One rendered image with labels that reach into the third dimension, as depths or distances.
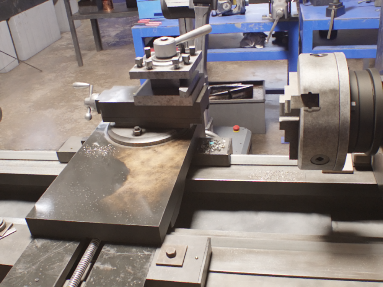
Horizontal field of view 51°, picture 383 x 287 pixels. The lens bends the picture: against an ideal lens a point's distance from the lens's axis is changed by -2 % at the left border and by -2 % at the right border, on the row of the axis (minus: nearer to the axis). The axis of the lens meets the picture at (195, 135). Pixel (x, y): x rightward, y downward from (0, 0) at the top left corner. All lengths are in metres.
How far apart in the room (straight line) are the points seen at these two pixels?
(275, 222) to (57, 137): 2.56
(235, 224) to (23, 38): 5.02
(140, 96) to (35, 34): 5.04
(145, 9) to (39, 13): 3.50
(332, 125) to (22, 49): 5.29
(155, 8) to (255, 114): 1.02
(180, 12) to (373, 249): 1.45
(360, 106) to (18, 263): 0.78
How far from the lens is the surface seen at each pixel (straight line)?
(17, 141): 3.61
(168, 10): 2.05
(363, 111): 0.85
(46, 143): 3.44
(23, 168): 1.40
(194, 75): 1.16
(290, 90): 0.94
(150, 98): 1.13
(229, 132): 2.57
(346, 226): 1.19
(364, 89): 0.86
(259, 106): 2.97
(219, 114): 3.00
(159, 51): 1.13
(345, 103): 0.80
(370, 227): 1.20
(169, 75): 1.08
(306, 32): 2.66
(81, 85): 1.33
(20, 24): 5.87
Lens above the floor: 1.50
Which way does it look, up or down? 29 degrees down
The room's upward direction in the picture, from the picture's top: 6 degrees counter-clockwise
